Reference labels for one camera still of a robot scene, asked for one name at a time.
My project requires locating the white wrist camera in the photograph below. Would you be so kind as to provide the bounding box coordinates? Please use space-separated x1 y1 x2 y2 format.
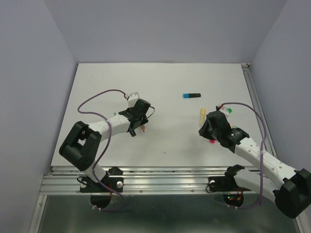
216 104 231 116
127 92 139 108

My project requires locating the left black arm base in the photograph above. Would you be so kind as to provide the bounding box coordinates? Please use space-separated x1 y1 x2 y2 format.
76 167 126 212

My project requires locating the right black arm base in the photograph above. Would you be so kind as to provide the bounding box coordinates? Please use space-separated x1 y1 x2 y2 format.
206 165 249 209

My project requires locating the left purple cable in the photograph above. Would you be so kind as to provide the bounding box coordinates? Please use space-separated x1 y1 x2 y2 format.
77 89 129 212

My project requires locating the orange pastel highlighter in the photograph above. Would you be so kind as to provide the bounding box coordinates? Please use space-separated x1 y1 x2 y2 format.
140 124 146 132

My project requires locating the aluminium right side rail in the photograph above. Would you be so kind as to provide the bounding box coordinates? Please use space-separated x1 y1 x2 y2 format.
241 63 277 158

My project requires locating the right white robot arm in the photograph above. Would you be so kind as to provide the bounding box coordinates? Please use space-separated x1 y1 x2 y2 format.
199 111 311 218

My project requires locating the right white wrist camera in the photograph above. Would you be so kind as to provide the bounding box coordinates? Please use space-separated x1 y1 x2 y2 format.
216 104 231 116

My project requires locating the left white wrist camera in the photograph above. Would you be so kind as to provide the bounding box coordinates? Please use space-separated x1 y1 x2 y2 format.
127 92 139 108

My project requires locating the purple cable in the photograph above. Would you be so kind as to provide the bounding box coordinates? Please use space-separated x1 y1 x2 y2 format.
77 89 129 212
222 101 268 211

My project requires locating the aluminium rail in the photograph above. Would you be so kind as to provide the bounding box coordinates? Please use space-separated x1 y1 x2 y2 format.
40 166 275 195
241 63 277 158

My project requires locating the blue highlighter black body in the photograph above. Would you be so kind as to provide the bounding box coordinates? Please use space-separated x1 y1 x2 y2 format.
183 93 201 99

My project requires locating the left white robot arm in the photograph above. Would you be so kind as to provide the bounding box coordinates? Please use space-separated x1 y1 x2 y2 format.
59 99 152 191

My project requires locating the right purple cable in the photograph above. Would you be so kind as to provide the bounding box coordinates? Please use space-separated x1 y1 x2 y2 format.
222 101 268 211

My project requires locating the yellow pastel highlighter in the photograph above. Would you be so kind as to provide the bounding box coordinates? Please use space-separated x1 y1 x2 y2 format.
199 108 206 127

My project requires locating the aluminium front rail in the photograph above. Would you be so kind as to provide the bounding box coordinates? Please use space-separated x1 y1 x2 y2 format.
40 166 275 195

